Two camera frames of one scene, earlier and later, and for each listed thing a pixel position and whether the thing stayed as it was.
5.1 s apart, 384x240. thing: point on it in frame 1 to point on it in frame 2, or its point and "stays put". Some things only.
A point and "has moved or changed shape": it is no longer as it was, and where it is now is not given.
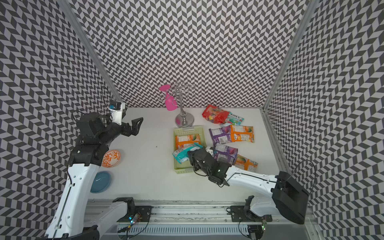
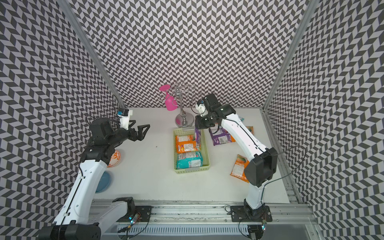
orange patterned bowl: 111,158 stays put
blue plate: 100,183 stays put
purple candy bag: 224,153 to 198,134
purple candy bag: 221,135 stays put
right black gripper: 191,154 to 200,124
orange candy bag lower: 245,163 stays put
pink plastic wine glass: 170,102 stays put
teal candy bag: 181,155 has moved or changed shape
